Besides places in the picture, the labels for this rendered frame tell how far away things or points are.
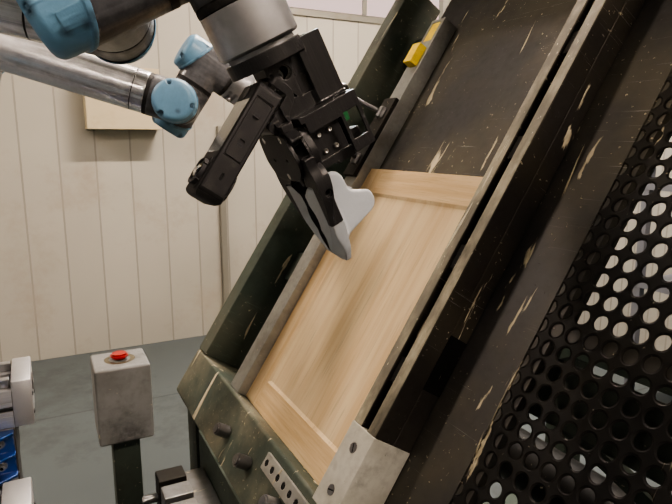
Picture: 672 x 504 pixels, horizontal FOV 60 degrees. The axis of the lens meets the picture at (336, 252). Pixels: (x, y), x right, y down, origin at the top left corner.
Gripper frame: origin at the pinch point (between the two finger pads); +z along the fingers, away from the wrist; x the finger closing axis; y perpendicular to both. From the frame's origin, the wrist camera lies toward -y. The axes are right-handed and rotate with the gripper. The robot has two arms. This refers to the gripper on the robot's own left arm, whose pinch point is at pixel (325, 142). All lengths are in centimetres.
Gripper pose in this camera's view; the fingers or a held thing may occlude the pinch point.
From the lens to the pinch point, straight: 131.8
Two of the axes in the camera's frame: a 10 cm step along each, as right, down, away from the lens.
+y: -5.9, 1.5, 8.0
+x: -3.0, 8.8, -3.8
